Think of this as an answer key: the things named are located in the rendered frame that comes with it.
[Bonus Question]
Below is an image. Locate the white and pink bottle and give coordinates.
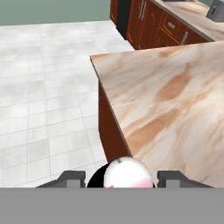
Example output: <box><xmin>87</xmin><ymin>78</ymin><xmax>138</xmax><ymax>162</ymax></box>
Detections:
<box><xmin>87</xmin><ymin>156</ymin><xmax>155</xmax><ymax>189</ymax></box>

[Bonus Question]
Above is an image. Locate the brown wooden cabinet run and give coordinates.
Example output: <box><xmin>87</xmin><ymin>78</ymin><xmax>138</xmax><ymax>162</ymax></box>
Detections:
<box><xmin>109</xmin><ymin>0</ymin><xmax>212</xmax><ymax>51</ymax></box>

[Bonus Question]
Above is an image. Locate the brown wooden counter island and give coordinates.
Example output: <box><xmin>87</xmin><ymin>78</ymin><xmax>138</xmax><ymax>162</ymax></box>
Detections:
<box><xmin>97</xmin><ymin>81</ymin><xmax>133</xmax><ymax>164</ymax></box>

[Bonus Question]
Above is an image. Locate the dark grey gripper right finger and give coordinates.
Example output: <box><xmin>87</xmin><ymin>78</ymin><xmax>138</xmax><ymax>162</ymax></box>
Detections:
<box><xmin>157</xmin><ymin>170</ymin><xmax>214</xmax><ymax>189</ymax></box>

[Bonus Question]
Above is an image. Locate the black dishwasher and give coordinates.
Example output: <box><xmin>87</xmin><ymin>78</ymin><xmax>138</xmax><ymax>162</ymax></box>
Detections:
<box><xmin>115</xmin><ymin>0</ymin><xmax>133</xmax><ymax>40</ymax></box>

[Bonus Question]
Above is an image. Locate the grey metal appliance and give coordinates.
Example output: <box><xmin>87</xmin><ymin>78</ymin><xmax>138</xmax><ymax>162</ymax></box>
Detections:
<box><xmin>205</xmin><ymin>0</ymin><xmax>224</xmax><ymax>24</ymax></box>

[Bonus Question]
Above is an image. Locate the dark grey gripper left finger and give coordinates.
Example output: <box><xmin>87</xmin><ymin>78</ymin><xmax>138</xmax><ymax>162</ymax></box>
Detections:
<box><xmin>36</xmin><ymin>170</ymin><xmax>87</xmax><ymax>189</ymax></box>

